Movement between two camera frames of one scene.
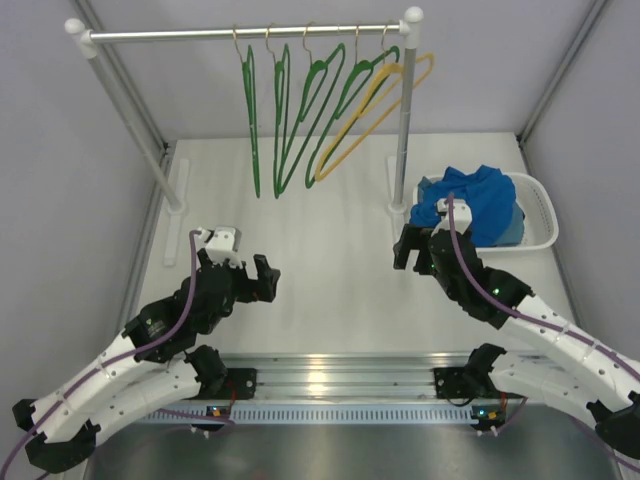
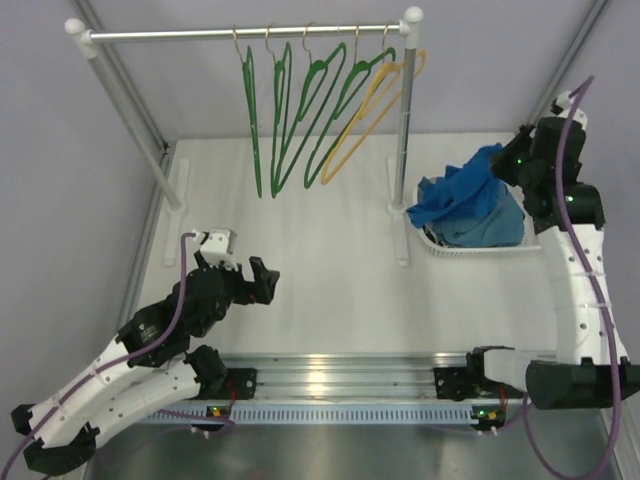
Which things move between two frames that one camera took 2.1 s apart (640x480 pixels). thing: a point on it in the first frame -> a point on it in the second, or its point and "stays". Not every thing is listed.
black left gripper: [248, 288] stays
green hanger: [249, 77] stays
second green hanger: [281, 78] stays
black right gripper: [411, 239] -> [523, 137]
